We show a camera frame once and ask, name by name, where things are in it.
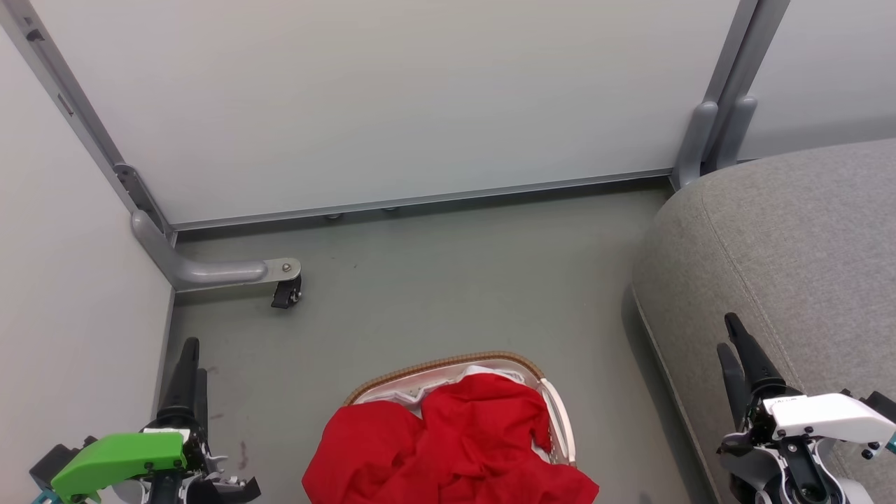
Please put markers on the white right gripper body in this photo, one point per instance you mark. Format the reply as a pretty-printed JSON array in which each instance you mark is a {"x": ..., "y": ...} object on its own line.
[{"x": 826, "y": 416}]

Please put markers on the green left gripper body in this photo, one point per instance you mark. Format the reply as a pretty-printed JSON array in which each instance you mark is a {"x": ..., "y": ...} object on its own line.
[{"x": 119, "y": 458}]

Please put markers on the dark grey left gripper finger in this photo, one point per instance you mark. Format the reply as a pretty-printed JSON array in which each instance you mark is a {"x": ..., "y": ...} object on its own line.
[
  {"x": 204, "y": 395},
  {"x": 182, "y": 392}
]

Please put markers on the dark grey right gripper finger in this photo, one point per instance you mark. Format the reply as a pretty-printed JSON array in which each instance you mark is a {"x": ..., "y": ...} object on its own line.
[
  {"x": 759, "y": 371},
  {"x": 735, "y": 388}
]

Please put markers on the red garment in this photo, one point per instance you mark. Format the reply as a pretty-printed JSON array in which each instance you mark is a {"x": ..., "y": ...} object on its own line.
[{"x": 462, "y": 448}]

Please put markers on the grey fabric sofa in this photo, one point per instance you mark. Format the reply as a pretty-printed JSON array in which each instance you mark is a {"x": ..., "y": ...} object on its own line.
[{"x": 805, "y": 245}]

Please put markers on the grey partition leg with foot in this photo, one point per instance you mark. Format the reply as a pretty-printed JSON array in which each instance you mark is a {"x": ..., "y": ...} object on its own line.
[{"x": 210, "y": 271}]

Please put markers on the black caster wheel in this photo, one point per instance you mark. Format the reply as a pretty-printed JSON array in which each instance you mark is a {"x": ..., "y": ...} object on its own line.
[{"x": 285, "y": 294}]

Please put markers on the white laundry basket brown rim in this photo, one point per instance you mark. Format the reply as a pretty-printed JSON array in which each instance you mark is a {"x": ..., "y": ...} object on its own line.
[{"x": 448, "y": 364}]

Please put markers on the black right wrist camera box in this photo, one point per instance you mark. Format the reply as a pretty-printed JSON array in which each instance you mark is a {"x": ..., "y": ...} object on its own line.
[{"x": 883, "y": 404}]

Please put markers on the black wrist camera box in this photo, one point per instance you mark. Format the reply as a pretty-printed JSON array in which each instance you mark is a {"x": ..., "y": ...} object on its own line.
[
  {"x": 52, "y": 458},
  {"x": 883, "y": 404}
]

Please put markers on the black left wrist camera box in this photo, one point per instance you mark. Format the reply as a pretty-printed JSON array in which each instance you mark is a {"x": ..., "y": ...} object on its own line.
[{"x": 52, "y": 458}]

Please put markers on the dark metal post bracket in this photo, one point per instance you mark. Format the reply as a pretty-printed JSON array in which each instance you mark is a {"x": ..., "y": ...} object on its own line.
[{"x": 140, "y": 196}]

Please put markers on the grey metal panel bottom rail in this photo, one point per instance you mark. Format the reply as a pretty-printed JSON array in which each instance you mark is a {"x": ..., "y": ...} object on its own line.
[{"x": 420, "y": 199}]

